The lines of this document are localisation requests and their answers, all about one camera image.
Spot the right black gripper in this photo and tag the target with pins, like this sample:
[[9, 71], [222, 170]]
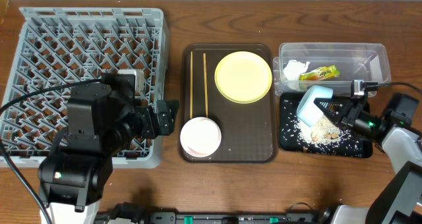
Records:
[[347, 114]]

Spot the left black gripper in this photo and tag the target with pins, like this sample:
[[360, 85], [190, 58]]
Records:
[[151, 120]]

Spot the food scraps rice pile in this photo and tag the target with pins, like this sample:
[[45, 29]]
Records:
[[323, 131]]

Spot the light blue bowl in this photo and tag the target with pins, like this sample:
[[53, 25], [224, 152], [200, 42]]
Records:
[[307, 110]]

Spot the green orange snack wrapper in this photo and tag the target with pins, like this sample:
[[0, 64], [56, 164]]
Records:
[[321, 73]]

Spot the pink white bowl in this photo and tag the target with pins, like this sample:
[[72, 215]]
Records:
[[200, 137]]

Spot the white tissue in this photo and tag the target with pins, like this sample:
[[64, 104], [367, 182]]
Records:
[[294, 69]]

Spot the wooden chopstick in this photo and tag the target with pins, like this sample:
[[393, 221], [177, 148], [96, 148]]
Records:
[[205, 84], [191, 86]]

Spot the yellow round plate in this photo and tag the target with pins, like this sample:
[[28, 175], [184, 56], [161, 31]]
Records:
[[243, 77]]

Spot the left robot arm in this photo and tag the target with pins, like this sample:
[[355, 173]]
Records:
[[103, 119]]

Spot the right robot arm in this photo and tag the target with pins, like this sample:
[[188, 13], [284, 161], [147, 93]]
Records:
[[401, 142]]

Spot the black waste tray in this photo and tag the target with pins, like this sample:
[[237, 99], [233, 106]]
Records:
[[329, 141]]

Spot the clear plastic bin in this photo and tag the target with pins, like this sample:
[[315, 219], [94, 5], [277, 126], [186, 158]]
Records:
[[355, 61]]

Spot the dark brown serving tray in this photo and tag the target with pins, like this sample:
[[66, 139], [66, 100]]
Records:
[[249, 131]]

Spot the grey plastic dish rack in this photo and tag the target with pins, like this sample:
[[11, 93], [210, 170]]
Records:
[[59, 46]]

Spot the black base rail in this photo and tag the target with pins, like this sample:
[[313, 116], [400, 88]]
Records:
[[132, 213]]

